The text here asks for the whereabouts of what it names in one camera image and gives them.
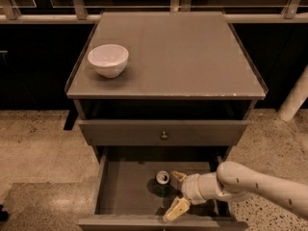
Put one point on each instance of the open middle drawer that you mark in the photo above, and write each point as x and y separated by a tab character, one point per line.
126	201

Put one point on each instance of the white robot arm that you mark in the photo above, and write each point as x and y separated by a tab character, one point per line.
233	182

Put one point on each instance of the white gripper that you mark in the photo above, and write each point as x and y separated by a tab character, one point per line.
190	189

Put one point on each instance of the grey drawer cabinet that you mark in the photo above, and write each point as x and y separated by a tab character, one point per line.
180	67

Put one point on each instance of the brass drawer knob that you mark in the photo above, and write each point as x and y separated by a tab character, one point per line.
164	136

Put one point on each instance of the green soda can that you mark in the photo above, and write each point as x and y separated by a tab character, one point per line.
162	183

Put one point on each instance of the metal window railing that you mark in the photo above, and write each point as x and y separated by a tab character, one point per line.
235	11

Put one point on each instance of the white ceramic bowl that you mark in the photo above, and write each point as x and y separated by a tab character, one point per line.
108	60

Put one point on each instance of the white cylindrical post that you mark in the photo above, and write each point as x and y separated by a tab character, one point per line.
295	98

